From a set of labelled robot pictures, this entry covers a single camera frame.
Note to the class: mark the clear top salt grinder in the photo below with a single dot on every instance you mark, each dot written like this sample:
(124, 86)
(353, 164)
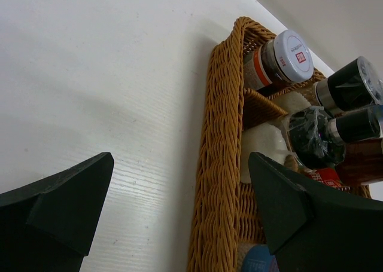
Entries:
(356, 85)

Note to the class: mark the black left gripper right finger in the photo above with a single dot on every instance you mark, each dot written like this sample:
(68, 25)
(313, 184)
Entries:
(310, 226)

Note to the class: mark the red chili sauce bottle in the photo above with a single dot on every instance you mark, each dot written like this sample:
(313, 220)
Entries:
(359, 161)

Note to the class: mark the white jar silver lid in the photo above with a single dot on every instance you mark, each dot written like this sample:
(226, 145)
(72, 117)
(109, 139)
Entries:
(255, 258)

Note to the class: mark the dark sauce bottle black cap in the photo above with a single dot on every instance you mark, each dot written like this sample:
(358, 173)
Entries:
(311, 139)

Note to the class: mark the spice jar white red lid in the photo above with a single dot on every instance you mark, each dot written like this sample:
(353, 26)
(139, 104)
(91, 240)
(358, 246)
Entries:
(279, 63)

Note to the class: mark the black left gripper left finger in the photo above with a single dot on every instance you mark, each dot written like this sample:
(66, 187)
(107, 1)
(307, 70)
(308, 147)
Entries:
(49, 225)

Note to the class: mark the brown wicker basket tray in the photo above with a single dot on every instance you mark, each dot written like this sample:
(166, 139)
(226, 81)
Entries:
(225, 209)

